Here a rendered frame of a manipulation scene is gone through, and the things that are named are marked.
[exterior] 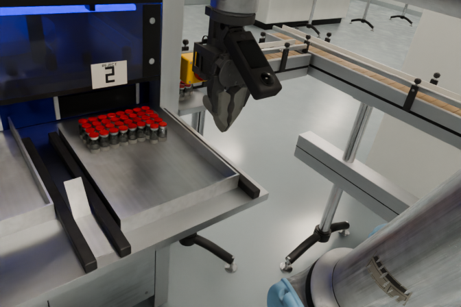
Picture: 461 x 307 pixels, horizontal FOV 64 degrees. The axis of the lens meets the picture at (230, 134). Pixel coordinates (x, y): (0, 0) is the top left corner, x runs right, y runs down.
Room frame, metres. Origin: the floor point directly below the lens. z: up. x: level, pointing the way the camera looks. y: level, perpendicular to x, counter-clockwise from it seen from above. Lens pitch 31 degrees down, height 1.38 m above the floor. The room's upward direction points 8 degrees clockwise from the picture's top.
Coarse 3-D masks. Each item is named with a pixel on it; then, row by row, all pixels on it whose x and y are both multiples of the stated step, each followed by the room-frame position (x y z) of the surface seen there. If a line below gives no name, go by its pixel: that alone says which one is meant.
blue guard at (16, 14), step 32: (0, 32) 0.66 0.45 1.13; (32, 32) 0.69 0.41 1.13; (64, 32) 0.73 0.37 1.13; (96, 32) 0.78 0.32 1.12; (128, 32) 0.83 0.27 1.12; (0, 64) 0.65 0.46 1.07; (32, 64) 0.69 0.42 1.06; (64, 64) 0.73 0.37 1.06; (128, 64) 0.83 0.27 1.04; (0, 96) 0.64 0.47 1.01
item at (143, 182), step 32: (96, 160) 0.64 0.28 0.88; (128, 160) 0.66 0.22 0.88; (160, 160) 0.67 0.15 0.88; (192, 160) 0.69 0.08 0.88; (96, 192) 0.53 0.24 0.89; (128, 192) 0.55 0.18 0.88; (160, 192) 0.57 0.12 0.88; (192, 192) 0.54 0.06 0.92; (224, 192) 0.60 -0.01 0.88; (128, 224) 0.45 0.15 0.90
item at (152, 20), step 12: (144, 12) 0.85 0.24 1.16; (156, 12) 0.87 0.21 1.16; (144, 24) 0.85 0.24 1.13; (156, 24) 0.87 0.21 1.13; (144, 36) 0.85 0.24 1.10; (156, 36) 0.87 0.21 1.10; (144, 48) 0.85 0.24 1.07; (156, 48) 0.88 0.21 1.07; (144, 60) 0.85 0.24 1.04; (156, 60) 0.88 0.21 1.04; (144, 72) 0.85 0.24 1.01; (156, 72) 0.88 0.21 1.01
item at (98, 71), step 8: (96, 64) 0.77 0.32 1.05; (104, 64) 0.79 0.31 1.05; (112, 64) 0.80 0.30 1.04; (120, 64) 0.81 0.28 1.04; (96, 72) 0.77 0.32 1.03; (104, 72) 0.78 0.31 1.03; (120, 72) 0.81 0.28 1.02; (96, 80) 0.77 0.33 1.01; (104, 80) 0.78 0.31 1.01; (120, 80) 0.81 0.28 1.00
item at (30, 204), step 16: (0, 144) 0.65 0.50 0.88; (16, 144) 0.66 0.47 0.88; (0, 160) 0.59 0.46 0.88; (16, 160) 0.60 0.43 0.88; (0, 176) 0.55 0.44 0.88; (16, 176) 0.55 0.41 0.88; (32, 176) 0.56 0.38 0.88; (0, 192) 0.50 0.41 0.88; (16, 192) 0.51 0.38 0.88; (32, 192) 0.51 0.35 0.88; (0, 208) 0.46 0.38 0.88; (16, 208) 0.47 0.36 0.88; (32, 208) 0.47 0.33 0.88; (48, 208) 0.45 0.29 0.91; (0, 224) 0.41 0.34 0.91; (16, 224) 0.42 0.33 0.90; (32, 224) 0.44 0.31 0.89
